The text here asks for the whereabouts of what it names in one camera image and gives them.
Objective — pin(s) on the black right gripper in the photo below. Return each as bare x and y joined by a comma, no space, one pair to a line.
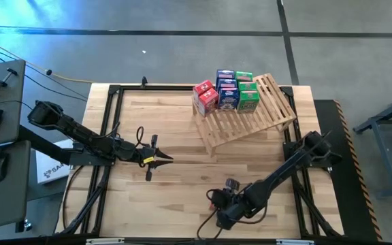
230,204

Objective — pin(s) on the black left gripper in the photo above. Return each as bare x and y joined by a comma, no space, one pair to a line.
133,153

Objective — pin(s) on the red Froot Loops cereal box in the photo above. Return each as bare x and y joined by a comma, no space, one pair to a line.
208,98
203,86
212,205

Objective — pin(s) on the blue Frosted Flakes cereal box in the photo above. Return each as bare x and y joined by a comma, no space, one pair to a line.
226,83
225,74
228,98

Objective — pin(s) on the green Apple Jacks cereal box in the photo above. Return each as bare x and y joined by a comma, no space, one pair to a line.
248,101
247,85
243,75

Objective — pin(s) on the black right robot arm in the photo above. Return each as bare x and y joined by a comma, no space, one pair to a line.
284,170

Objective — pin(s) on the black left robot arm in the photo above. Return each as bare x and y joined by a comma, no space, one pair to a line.
80,134

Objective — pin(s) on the wooden slatted shelf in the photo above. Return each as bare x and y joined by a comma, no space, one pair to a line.
243,126

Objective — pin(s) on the silver aluminium bar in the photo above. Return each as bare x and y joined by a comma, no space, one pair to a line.
104,241
294,242

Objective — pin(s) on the white cardboard box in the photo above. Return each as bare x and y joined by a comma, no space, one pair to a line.
51,170

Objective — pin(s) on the black hazard-striped mat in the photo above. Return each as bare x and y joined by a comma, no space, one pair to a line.
345,204

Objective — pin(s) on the black aluminium table frame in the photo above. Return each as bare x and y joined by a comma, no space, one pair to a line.
155,87

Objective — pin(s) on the grey metal table frame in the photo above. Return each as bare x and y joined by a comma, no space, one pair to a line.
384,153

